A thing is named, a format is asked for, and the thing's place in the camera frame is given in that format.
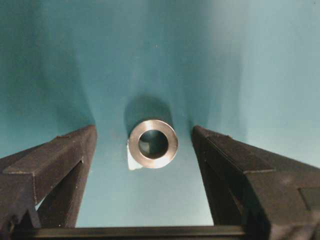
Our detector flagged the silver metal washer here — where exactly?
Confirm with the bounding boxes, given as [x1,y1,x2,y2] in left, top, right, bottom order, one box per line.
[128,119,179,169]

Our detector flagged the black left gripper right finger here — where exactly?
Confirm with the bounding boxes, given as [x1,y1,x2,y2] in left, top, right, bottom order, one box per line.
[191,125,320,240]

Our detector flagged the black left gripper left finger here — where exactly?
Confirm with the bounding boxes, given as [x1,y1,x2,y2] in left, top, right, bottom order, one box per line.
[0,125,97,240]

